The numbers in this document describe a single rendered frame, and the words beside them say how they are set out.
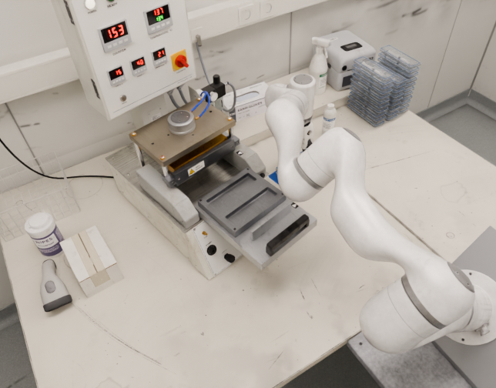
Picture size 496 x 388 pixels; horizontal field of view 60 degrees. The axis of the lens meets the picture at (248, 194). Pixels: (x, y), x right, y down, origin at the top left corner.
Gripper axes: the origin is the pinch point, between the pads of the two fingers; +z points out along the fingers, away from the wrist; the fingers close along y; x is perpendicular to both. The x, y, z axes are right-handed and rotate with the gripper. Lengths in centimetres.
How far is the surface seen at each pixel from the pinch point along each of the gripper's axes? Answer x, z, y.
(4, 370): 132, 84, 48
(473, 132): -172, 83, -1
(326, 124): -22.3, 1.5, 5.8
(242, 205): 40.6, -15.9, -17.9
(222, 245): 47.4, 0.5, -14.7
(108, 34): 50, -56, 22
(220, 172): 33.6, -9.8, 2.7
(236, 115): 1.8, 0.8, 34.6
